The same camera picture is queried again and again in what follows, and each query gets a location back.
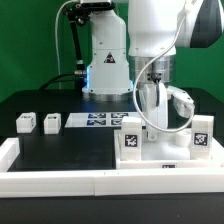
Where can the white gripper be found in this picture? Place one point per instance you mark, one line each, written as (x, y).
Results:
(152, 106)

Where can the white square table top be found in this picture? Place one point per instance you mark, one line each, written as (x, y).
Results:
(171, 151)

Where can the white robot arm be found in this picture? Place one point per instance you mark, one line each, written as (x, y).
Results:
(137, 56)

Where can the white U-shaped fence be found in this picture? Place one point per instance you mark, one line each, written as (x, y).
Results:
(102, 183)

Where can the white marker sheet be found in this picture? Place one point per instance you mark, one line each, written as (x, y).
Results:
(97, 119)

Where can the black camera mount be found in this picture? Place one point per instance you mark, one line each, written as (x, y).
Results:
(79, 13)

